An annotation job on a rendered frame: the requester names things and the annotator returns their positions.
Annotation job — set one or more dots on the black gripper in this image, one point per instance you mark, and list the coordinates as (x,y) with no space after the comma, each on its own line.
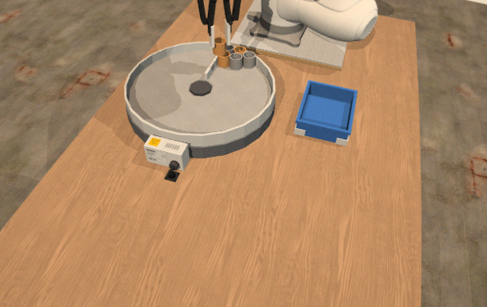
(210,18)

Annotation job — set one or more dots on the blue square tray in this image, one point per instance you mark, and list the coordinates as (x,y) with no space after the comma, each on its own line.
(328,106)

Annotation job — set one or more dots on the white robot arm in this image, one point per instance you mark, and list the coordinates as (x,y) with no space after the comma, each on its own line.
(343,20)

